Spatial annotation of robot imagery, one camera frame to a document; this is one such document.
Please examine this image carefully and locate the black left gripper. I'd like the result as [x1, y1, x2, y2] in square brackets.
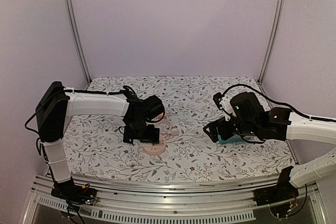
[123, 119, 159, 145]

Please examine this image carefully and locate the small pink plug adapter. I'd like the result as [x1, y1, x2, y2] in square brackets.
[154, 112, 167, 121]

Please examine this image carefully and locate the teal power strip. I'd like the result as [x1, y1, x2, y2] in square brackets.
[217, 135, 244, 144]

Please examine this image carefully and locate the round pink socket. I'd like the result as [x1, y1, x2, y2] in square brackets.
[143, 134, 166, 156]

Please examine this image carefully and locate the white cube socket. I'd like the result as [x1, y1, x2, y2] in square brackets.
[139, 142, 157, 148]

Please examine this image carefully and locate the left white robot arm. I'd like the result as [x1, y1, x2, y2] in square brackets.
[24, 81, 165, 200]

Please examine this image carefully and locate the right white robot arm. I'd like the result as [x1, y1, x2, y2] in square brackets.
[203, 92, 335, 201]

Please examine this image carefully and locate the floral table mat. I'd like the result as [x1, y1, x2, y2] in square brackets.
[63, 76, 295, 183]

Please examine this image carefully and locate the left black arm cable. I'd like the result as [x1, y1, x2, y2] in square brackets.
[62, 85, 137, 98]

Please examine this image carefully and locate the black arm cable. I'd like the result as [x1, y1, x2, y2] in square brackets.
[62, 85, 137, 98]
[222, 83, 336, 123]

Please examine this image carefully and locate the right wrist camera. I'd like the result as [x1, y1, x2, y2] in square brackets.
[213, 93, 233, 121]

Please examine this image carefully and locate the aluminium front rail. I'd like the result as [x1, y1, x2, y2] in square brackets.
[23, 174, 326, 224]

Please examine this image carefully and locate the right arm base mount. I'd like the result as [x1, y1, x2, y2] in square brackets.
[253, 166, 299, 219]

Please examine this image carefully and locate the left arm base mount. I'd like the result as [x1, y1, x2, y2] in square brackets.
[50, 164, 97, 224]

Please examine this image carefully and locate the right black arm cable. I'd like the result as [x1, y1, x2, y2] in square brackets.
[222, 83, 336, 123]

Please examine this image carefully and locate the right aluminium frame post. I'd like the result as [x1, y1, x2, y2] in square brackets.
[257, 0, 285, 86]

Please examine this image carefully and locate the aluminium frame post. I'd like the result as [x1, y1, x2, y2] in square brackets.
[64, 0, 92, 84]
[257, 0, 285, 86]

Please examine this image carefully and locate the left aluminium frame post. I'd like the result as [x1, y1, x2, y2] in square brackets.
[64, 0, 92, 84]

